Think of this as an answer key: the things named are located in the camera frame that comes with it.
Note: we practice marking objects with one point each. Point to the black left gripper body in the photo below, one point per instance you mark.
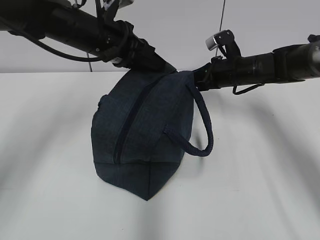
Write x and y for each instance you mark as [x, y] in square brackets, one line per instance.
[135, 53]

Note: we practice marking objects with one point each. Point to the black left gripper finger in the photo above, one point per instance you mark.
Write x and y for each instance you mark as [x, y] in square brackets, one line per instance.
[168, 69]

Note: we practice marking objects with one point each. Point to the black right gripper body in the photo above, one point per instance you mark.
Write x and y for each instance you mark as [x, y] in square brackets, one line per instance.
[209, 76]

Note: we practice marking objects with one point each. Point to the navy blue lunch bag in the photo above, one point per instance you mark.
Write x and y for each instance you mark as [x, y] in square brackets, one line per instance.
[143, 127]

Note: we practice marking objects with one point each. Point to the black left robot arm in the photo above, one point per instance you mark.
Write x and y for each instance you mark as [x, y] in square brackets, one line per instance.
[65, 30]

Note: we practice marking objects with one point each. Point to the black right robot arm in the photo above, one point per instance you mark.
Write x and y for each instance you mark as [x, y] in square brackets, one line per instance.
[288, 64]

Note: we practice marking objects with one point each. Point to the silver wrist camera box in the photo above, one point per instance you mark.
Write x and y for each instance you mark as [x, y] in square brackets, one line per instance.
[219, 39]

